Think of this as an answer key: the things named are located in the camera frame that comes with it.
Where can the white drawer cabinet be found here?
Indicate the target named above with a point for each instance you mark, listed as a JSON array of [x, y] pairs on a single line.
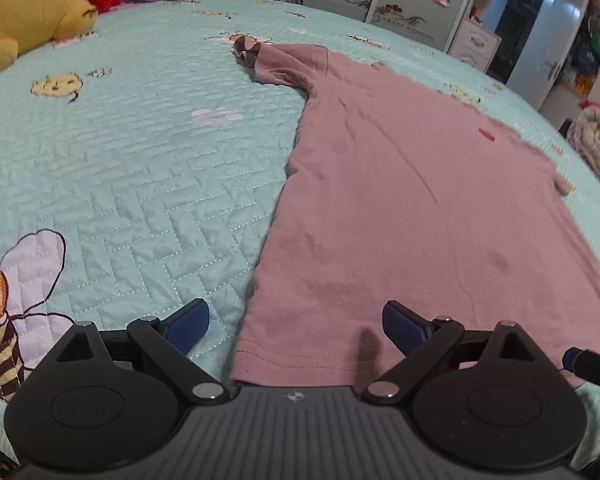
[[472, 42]]

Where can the orange bag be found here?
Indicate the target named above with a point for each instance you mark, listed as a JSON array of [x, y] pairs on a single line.
[[584, 85]]

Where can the teal bee-print bedspread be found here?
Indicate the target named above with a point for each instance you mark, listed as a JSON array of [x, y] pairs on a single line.
[[130, 160]]

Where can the blue bag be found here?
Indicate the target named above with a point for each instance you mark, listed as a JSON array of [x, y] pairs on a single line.
[[584, 60]]

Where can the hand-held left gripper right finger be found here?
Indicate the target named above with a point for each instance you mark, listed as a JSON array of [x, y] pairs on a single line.
[[402, 325]]

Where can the rolled floral quilt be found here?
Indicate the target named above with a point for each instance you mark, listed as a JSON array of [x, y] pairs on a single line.
[[595, 140]]

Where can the pink t-shirt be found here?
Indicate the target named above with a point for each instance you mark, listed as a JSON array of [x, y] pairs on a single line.
[[405, 185]]

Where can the large yellow plush toy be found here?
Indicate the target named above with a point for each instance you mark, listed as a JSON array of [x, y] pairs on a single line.
[[25, 15]]

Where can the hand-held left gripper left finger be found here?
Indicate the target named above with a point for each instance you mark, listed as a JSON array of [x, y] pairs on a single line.
[[187, 322]]

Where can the white door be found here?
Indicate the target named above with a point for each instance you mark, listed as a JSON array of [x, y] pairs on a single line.
[[545, 55]]

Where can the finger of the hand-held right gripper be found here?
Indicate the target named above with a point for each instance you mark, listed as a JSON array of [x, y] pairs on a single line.
[[571, 358]]

